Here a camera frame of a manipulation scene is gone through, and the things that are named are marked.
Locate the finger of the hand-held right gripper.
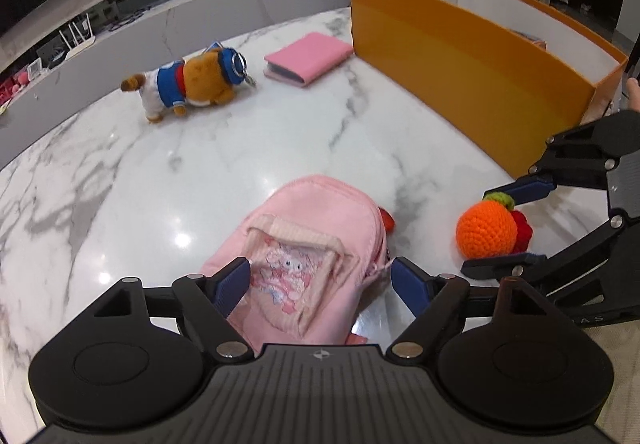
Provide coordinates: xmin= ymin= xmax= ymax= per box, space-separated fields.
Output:
xmin=461 ymin=208 xmax=640 ymax=299
xmin=482 ymin=110 xmax=640 ymax=205

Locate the orange cardboard box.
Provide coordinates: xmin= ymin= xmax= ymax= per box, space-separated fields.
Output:
xmin=349 ymin=0 xmax=629 ymax=180

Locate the pink fabric pouch bag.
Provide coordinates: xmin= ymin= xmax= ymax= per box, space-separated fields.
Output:
xmin=199 ymin=175 xmax=392 ymax=358

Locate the pink wallet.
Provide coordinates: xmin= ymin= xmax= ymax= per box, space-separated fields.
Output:
xmin=263 ymin=32 xmax=355 ymax=89

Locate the red toy basket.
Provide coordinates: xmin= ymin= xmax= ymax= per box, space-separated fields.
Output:
xmin=0 ymin=70 xmax=27 ymax=100

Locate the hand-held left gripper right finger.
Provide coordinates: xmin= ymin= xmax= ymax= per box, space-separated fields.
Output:
xmin=384 ymin=257 xmax=551 ymax=361

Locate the clear plastic packet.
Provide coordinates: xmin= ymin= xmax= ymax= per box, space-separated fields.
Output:
xmin=509 ymin=30 xmax=549 ymax=50

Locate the white router with antennas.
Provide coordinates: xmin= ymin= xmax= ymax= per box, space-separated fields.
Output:
xmin=59 ymin=13 xmax=97 ymax=60

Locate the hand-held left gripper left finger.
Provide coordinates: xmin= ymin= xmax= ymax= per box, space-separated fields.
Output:
xmin=90 ymin=257 xmax=254 ymax=362

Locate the white marble tv console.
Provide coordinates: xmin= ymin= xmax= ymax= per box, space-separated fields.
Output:
xmin=0 ymin=0 xmax=352 ymax=171

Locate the black cable bundle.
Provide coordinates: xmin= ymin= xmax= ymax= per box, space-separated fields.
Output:
xmin=106 ymin=8 xmax=152 ymax=33

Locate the brown plush bear blue outfit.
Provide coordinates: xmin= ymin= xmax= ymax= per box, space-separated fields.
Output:
xmin=120 ymin=47 xmax=258 ymax=125

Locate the crocheted orange fruit toy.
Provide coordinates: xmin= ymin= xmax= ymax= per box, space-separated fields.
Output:
xmin=455 ymin=191 xmax=534 ymax=259

